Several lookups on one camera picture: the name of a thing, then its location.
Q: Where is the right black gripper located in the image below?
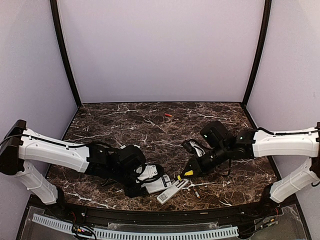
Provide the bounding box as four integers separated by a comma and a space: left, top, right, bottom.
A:
180, 143, 230, 179

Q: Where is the yellow handled screwdriver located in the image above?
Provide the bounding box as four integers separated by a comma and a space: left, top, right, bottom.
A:
173, 170, 194, 181

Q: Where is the grey remote control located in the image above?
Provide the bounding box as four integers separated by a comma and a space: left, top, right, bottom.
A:
142, 174, 172, 194

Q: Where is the white slim remote control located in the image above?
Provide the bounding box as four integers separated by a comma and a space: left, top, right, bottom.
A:
156, 179, 189, 205

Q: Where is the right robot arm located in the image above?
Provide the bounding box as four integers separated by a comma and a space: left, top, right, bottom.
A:
178, 120, 320, 217

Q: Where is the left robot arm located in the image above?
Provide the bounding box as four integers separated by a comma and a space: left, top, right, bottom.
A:
0, 119, 149, 218

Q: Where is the purple AAA battery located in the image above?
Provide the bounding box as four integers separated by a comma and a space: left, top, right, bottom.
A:
161, 176, 172, 188

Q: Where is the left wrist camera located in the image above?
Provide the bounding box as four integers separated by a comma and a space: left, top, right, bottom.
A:
134, 163, 165, 184

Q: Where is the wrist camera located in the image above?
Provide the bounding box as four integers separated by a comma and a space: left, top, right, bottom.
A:
134, 163, 165, 184
181, 139, 206, 157

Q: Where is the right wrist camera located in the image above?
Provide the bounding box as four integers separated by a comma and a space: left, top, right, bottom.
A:
181, 139, 206, 157

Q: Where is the black front rail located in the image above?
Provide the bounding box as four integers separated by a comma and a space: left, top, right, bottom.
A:
47, 191, 281, 226

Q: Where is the white slotted cable duct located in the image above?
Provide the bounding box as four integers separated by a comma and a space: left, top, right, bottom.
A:
32, 213, 239, 240

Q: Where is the right black frame post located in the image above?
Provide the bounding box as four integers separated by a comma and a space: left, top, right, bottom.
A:
241, 0, 272, 109

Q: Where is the black frame post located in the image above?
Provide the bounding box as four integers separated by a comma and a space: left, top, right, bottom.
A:
49, 0, 82, 108
241, 0, 272, 109

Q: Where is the left black frame post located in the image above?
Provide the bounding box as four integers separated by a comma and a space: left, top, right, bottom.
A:
49, 0, 82, 108

